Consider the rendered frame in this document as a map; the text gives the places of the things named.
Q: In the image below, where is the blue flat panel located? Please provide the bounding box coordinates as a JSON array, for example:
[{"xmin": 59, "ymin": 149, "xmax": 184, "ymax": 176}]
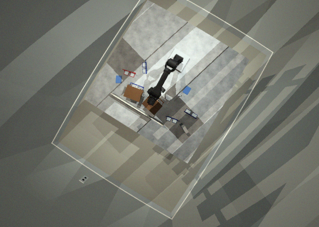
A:
[
  {"xmin": 183, "ymin": 86, "xmax": 191, "ymax": 95},
  {"xmin": 116, "ymin": 76, "xmax": 122, "ymax": 83}
]

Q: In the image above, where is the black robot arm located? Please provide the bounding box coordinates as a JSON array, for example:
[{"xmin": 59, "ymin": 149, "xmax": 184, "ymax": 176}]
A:
[{"xmin": 147, "ymin": 54, "xmax": 183, "ymax": 106}]

